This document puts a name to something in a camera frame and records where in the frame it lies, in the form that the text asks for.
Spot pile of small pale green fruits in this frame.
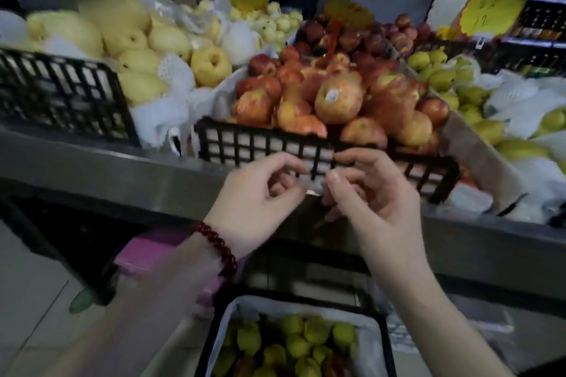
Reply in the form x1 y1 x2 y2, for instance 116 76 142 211
229 1 304 53

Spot white foam fruit net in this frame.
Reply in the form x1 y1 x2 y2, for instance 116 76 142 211
220 21 262 66
157 53 196 95

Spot bunch of white foam nets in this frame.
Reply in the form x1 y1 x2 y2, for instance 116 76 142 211
129 89 208 156

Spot shelf of dark bottles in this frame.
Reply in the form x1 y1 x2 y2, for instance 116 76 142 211
435 0 566 78

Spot person's right hand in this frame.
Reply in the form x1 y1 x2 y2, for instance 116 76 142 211
320 147 428 278

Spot grey metal display counter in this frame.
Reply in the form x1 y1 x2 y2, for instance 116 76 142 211
0 118 566 302

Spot black crate holding yellow pears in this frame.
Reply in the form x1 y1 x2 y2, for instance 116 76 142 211
0 47 140 148

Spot black crate holding red apples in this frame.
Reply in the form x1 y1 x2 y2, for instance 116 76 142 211
194 116 461 206

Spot pink box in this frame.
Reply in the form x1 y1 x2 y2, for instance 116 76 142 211
114 231 227 307

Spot pile of yellow pears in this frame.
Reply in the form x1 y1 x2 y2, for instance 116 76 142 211
26 0 233 107

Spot person's right forearm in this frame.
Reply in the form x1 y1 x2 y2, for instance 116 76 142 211
376 257 517 377

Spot black crate with white liner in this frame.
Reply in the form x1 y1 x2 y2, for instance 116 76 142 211
195 287 397 377

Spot clear plastic bag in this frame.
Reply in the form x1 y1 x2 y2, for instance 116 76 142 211
304 168 329 197

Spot person's left hand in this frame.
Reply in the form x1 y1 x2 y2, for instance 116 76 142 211
205 152 310 260

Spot dark red beaded bracelet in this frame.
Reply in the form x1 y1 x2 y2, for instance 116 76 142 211
190 221 238 278

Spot person's left forearm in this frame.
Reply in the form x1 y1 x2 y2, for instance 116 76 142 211
42 231 233 377

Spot heap of green pears in crate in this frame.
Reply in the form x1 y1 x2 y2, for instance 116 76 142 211
211 314 360 377

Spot pile of dark red apples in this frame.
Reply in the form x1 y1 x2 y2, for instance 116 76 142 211
299 13 435 61

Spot jagged yellow price sign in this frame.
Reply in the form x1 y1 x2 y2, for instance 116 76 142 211
324 0 376 31

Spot round yellow price sign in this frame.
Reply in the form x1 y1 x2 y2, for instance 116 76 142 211
457 0 528 40

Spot brown cardboard divider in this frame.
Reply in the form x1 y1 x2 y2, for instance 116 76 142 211
435 111 529 216

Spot pile of green pears with foam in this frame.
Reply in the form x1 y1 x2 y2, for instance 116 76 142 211
407 49 566 174

